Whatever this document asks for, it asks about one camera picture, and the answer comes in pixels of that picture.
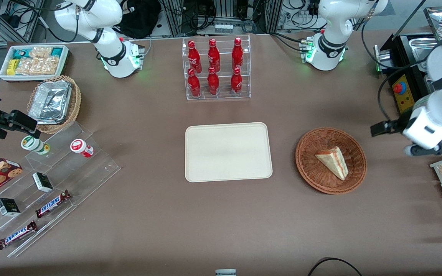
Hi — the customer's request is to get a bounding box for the large clear cracker bag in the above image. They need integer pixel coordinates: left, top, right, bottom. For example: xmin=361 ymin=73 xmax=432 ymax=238
xmin=15 ymin=57 xmax=59 ymax=76

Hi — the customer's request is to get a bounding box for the steel tray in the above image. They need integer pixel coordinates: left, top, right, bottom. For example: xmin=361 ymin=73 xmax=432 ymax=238
xmin=423 ymin=7 xmax=442 ymax=39

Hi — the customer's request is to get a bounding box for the light wicker basket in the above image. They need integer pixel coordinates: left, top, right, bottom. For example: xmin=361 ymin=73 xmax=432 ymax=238
xmin=27 ymin=75 xmax=82 ymax=135

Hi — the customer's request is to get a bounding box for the black cable on appliance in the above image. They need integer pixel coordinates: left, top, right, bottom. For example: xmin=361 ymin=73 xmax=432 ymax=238
xmin=377 ymin=57 xmax=431 ymax=123

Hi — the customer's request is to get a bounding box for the black cable loop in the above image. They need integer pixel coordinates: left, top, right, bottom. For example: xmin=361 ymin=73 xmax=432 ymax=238
xmin=307 ymin=257 xmax=364 ymax=276

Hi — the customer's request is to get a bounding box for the aluminium frame structure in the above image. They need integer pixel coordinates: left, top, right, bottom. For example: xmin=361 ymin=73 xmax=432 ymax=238
xmin=163 ymin=0 xmax=284 ymax=37

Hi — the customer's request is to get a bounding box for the clear acrylic stepped display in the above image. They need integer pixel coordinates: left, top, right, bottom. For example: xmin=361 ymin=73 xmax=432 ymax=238
xmin=0 ymin=122 xmax=121 ymax=258

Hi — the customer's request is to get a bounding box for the clear acrylic bottle rack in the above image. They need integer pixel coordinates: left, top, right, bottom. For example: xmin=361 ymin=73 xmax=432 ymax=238
xmin=181 ymin=34 xmax=252 ymax=101

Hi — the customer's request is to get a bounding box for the red lid yogurt cup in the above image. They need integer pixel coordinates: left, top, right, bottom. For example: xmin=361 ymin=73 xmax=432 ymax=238
xmin=70 ymin=139 xmax=94 ymax=158

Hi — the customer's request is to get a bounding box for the triangular sandwich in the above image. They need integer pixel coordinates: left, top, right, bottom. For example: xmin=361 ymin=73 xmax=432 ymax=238
xmin=315 ymin=146 xmax=349 ymax=181

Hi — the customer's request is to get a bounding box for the stack of foil trays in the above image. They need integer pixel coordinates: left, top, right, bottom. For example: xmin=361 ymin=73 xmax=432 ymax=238
xmin=28 ymin=80 xmax=73 ymax=125

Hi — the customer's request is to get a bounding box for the red cola bottle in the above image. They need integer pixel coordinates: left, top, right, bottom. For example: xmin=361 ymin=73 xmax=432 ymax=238
xmin=187 ymin=40 xmax=202 ymax=74
xmin=231 ymin=37 xmax=244 ymax=71
xmin=187 ymin=68 xmax=201 ymax=98
xmin=230 ymin=67 xmax=243 ymax=97
xmin=207 ymin=66 xmax=220 ymax=96
xmin=207 ymin=38 xmax=221 ymax=73

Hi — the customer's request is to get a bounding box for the Snickers chocolate bar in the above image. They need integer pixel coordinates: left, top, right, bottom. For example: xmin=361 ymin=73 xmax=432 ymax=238
xmin=35 ymin=189 xmax=72 ymax=219
xmin=0 ymin=220 xmax=38 ymax=250

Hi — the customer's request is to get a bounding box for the yellow control box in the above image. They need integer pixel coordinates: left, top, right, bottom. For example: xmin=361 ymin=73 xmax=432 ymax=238
xmin=391 ymin=72 xmax=416 ymax=115

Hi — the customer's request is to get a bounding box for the black bag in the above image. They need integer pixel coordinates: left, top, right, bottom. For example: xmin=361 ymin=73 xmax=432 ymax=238
xmin=114 ymin=0 xmax=163 ymax=39

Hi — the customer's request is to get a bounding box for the cream rectangular tray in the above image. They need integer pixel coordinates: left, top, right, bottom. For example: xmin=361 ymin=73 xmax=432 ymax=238
xmin=185 ymin=122 xmax=274 ymax=183

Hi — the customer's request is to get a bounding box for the brown round wicker basket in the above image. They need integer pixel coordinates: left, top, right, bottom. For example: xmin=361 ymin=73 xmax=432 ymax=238
xmin=295 ymin=127 xmax=368 ymax=195

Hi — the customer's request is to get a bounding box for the green lid yogurt cup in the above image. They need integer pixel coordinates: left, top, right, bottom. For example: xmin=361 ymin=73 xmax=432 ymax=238
xmin=21 ymin=135 xmax=51 ymax=156

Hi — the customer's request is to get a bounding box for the small clear cracker bag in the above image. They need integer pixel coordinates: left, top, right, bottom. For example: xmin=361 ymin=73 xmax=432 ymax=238
xmin=29 ymin=47 xmax=53 ymax=59

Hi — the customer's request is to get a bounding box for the small black carton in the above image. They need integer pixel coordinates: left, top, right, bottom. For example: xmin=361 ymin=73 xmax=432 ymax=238
xmin=32 ymin=172 xmax=54 ymax=193
xmin=0 ymin=197 xmax=21 ymax=217

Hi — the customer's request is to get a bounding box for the white plastic snack bin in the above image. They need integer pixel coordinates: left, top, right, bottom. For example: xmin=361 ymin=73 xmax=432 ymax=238
xmin=0 ymin=44 xmax=70 ymax=82

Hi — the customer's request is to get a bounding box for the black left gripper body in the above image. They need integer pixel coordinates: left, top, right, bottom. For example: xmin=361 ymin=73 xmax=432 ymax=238
xmin=391 ymin=118 xmax=411 ymax=135

